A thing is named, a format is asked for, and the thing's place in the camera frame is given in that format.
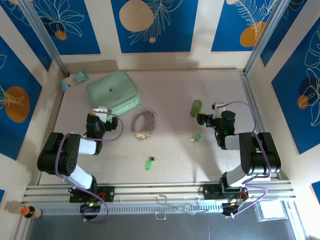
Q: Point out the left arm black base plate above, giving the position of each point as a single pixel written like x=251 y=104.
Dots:
x=110 y=193

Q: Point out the aluminium mounting rail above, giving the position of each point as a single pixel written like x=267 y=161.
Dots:
x=155 y=191

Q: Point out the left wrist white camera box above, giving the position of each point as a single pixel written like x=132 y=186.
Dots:
x=103 y=116

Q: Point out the aluminium side rail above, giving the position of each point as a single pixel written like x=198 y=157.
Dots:
x=55 y=117
x=252 y=105

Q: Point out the silver square box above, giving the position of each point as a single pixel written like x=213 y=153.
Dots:
x=271 y=210

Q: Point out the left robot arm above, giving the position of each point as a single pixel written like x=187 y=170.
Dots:
x=57 y=155

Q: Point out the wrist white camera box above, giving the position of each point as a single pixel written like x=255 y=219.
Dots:
x=103 y=116
x=218 y=112

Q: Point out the black controller board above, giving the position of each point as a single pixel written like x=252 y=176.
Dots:
x=228 y=208
x=90 y=207

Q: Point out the wet wipes packet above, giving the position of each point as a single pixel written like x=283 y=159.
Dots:
x=73 y=81

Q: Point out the mint green zip pouch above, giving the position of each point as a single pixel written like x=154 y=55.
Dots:
x=110 y=85

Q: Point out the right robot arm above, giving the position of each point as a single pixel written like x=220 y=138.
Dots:
x=262 y=155

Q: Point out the bottle with orange cap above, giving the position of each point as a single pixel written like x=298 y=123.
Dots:
x=32 y=212

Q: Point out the green cylindrical bottle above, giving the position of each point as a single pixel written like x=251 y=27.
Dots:
x=196 y=107

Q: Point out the aluminium frame post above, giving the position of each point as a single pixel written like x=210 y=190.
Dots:
x=45 y=35
x=265 y=32

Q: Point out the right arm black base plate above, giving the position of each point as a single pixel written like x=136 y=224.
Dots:
x=211 y=192

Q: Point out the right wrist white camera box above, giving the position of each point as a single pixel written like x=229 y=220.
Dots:
x=218 y=112

